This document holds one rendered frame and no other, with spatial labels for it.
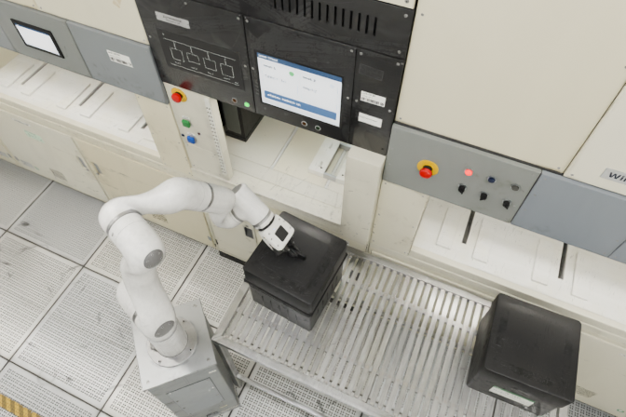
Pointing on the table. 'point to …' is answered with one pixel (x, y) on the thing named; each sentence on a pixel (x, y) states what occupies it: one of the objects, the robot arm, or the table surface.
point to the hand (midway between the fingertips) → (293, 250)
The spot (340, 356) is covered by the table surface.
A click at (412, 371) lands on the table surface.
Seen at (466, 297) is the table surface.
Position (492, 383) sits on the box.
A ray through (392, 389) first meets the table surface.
